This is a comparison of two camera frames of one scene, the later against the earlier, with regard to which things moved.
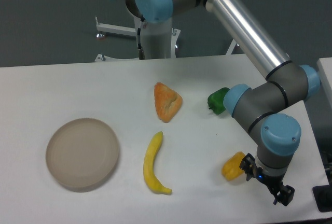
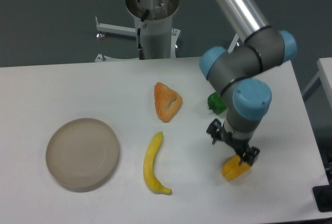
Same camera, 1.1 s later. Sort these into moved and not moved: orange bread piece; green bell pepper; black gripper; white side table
Moved: black gripper
Not moved: white side table; orange bread piece; green bell pepper
